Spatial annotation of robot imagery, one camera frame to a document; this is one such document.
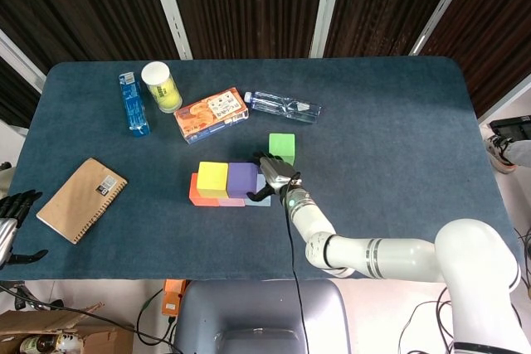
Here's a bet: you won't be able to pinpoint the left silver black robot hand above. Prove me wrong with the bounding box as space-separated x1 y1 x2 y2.
0 190 49 266

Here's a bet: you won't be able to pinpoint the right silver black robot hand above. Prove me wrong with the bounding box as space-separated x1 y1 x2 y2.
246 150 302 202

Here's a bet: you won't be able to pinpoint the light blue foam cube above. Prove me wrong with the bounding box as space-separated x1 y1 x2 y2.
244 173 273 208

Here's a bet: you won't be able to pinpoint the purple foam cube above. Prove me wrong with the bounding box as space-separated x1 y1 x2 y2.
226 162 263 199

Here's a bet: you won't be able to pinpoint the yellow foam cube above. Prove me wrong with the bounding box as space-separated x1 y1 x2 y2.
196 162 230 200

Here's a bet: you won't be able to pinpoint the orange foam cube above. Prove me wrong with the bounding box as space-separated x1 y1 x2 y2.
188 172 221 208

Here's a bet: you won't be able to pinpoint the green foam cube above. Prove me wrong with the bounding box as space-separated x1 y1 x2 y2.
268 133 296 167

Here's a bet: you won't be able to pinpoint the clear plastic water bottle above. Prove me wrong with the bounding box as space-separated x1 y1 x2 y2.
243 89 323 126

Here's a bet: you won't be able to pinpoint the brown spiral notebook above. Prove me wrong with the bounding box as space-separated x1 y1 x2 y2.
36 157 129 245

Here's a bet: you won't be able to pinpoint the chrome caster leg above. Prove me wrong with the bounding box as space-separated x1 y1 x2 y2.
16 289 64 312

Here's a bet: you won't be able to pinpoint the orange cookie box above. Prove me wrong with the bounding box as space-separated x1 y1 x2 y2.
173 87 251 146

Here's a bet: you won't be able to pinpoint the glass bottle with label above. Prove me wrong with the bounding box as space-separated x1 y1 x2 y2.
18 333 82 354

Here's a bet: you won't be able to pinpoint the blue table cloth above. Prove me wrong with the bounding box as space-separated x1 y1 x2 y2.
0 56 524 283

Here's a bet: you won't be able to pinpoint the plain yellow tennis ball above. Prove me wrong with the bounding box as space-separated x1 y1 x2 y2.
159 90 183 112

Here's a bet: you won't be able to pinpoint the dark slatted partition panel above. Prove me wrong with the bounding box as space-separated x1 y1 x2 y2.
323 0 468 59
0 55 42 129
163 0 329 61
0 0 179 75
418 0 531 119

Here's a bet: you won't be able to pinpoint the grey robot torso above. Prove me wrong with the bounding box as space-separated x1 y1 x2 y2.
173 279 352 354

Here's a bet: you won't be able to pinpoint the brown cardboard box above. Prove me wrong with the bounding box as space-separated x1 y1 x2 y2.
0 303 136 354

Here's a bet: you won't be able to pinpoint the printed yellow tennis ball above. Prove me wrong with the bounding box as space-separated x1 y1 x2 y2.
149 82 173 100

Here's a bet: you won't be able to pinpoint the clear tennis ball tube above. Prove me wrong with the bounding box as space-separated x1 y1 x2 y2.
140 61 183 114

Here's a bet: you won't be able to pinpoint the orange device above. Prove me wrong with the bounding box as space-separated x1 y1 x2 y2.
161 279 188 317

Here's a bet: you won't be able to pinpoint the blue snack carton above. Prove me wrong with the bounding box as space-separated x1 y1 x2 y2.
119 71 152 138

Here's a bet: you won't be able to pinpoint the white sneaker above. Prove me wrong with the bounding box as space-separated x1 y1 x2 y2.
482 124 519 175

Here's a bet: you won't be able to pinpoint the black flat device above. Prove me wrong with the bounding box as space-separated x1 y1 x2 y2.
489 115 531 142

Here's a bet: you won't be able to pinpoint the person's leg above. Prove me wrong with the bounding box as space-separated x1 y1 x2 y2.
506 137 531 167

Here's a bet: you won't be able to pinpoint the black right hand cable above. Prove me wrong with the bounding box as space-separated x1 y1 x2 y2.
284 171 308 354

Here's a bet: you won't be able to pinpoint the black looped floor cable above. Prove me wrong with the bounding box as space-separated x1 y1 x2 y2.
135 287 178 347

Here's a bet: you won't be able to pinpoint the white partition post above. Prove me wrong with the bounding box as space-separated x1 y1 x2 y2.
309 0 346 59
144 0 194 61
408 0 482 56
476 80 531 124
0 28 46 94

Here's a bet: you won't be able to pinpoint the tangled black floor cables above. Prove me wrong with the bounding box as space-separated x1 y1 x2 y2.
397 283 457 354

